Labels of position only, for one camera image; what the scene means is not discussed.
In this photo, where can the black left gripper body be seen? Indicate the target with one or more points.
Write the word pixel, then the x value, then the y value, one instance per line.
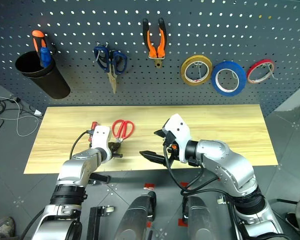
pixel 113 148

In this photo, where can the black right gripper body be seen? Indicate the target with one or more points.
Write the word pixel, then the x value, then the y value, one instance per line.
pixel 170 142

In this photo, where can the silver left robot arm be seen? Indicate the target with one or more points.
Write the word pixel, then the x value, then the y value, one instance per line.
pixel 77 165

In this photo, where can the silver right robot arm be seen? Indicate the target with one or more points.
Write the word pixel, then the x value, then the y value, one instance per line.
pixel 227 162

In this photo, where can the red floor tape marker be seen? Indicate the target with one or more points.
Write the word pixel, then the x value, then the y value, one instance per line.
pixel 149 186
pixel 182 222
pixel 184 185

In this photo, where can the dark grey perforated pegboard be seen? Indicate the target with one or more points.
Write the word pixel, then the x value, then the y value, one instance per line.
pixel 152 101

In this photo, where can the yellow tape roll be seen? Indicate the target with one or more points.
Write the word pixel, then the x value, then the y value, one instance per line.
pixel 183 71

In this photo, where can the silver pegboard hook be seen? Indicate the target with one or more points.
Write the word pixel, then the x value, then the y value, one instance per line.
pixel 270 71
pixel 106 45
pixel 233 75
pixel 199 68

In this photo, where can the blue tape roll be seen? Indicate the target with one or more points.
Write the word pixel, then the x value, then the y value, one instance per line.
pixel 242 78

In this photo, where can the red tape roll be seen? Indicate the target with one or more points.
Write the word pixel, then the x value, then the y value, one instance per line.
pixel 249 75

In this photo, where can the dark rounded robot leg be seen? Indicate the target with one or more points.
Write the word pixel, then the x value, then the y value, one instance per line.
pixel 137 217
pixel 198 217

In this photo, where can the white power adapter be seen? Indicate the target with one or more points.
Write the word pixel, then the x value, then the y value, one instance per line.
pixel 38 113

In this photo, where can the orange black pliers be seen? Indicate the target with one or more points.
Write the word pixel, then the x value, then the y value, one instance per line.
pixel 152 50

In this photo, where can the black cup holder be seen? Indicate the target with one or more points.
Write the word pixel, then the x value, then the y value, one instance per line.
pixel 52 82

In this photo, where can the grey worn shoe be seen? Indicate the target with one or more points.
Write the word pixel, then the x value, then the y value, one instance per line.
pixel 3 226

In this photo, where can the black white shoe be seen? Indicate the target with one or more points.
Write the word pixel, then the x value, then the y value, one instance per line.
pixel 293 221

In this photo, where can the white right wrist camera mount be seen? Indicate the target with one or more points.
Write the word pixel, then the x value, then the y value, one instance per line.
pixel 180 130

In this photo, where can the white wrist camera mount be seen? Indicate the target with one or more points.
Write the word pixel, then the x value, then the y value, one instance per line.
pixel 101 137
pixel 180 130

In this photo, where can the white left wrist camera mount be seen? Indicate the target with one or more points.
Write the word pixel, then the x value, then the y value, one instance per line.
pixel 101 137

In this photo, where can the black caster frame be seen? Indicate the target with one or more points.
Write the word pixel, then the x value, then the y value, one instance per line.
pixel 95 222

